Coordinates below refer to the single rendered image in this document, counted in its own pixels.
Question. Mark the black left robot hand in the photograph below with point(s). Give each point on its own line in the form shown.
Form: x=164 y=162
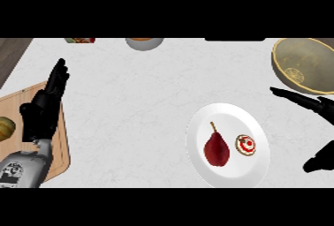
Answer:
x=41 y=113

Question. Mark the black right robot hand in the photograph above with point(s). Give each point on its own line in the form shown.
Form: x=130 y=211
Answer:
x=324 y=107

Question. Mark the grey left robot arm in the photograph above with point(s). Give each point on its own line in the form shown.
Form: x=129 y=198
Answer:
x=24 y=167

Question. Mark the olive bowl with yellow rim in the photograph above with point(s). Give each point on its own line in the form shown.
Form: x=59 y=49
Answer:
x=304 y=66

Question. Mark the red and white cupcake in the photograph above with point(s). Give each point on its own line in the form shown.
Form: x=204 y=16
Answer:
x=245 y=145

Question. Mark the white oval plate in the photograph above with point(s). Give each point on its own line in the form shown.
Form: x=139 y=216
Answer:
x=228 y=144

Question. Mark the wooden cutting board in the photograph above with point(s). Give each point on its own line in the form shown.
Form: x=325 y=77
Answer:
x=25 y=123

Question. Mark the yellow-green round fruit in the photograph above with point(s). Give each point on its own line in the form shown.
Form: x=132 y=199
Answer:
x=4 y=128

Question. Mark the red and green can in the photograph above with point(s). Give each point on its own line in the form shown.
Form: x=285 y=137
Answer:
x=80 y=40

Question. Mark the red pear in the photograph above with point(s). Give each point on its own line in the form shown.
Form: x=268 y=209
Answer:
x=216 y=148

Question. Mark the grey cup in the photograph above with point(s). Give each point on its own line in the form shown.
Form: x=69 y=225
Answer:
x=143 y=44

